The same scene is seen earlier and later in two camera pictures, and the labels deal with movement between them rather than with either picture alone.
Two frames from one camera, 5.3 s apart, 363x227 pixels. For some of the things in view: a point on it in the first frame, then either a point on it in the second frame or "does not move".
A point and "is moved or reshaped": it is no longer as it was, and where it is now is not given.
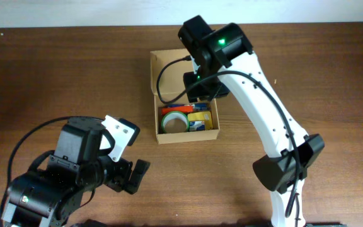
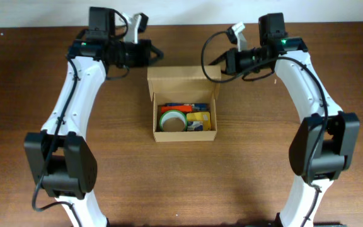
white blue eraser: (196, 125) does not move
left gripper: (126, 176) -> (147, 52)
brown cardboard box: (167, 69) is moved or reshaped
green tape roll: (175, 122) does not move
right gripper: (204, 87) -> (230, 62)
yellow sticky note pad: (201, 116) does not move
